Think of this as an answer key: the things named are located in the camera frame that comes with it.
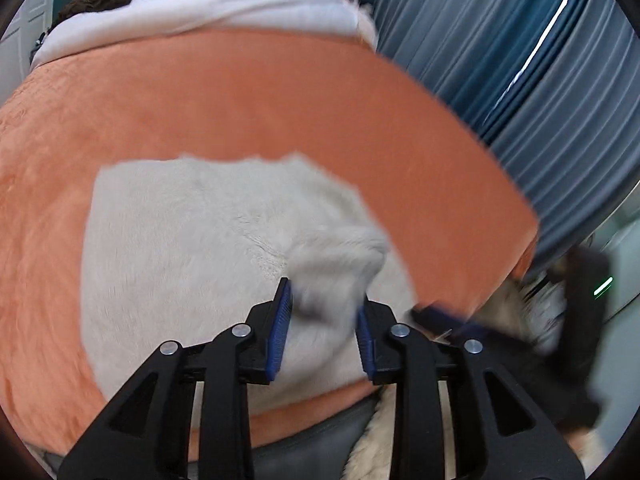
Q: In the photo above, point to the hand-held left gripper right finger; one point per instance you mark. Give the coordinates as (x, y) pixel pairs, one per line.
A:
(365, 342)

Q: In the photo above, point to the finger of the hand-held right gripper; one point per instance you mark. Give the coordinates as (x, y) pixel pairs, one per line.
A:
(442, 320)

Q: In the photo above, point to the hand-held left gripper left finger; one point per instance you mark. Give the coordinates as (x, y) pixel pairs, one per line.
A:
(280, 332)

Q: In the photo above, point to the beige sweater with black hearts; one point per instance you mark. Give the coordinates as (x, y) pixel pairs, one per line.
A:
(200, 260)

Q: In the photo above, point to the cream fluffy rug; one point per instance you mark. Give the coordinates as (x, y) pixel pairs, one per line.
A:
(370, 440)

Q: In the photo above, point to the orange plush blanket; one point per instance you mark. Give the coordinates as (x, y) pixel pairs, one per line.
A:
(250, 100)

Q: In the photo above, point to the blue-grey curtain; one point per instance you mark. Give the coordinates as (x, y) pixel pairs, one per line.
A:
(500, 60)

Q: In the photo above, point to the white duvet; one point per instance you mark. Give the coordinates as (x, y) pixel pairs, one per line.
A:
(225, 7)

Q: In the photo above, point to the brown cloth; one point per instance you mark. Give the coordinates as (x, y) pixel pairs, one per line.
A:
(95, 5)

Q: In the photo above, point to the white wardrobe doors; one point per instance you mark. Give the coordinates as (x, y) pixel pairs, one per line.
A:
(22, 22)

